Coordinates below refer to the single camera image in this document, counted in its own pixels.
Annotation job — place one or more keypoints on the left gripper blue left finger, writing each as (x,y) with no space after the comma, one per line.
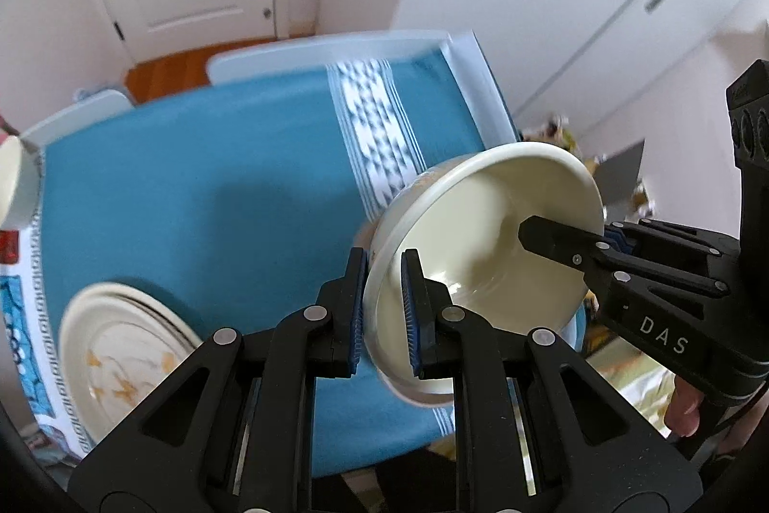
(341,338)

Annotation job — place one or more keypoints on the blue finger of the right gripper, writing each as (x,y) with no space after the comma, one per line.
(561,243)
(614,235)

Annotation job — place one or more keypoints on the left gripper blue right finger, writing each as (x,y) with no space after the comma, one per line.
(424,299)

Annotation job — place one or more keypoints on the cream round bowl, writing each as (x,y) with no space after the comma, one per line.
(463,217)

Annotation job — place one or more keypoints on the small duck pattern plate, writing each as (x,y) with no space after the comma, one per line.
(112,355)

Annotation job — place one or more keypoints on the white ribbed cup bowl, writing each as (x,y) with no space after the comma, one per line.
(21,172)

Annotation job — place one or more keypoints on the large yellow duck plate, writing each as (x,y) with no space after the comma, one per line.
(162,313)

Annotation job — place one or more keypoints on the person's right hand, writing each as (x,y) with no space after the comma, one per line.
(682,417)

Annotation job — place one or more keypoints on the striped green bedding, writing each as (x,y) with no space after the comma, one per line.
(641,381)

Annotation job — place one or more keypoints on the teal tablecloth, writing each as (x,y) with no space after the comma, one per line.
(234,204)

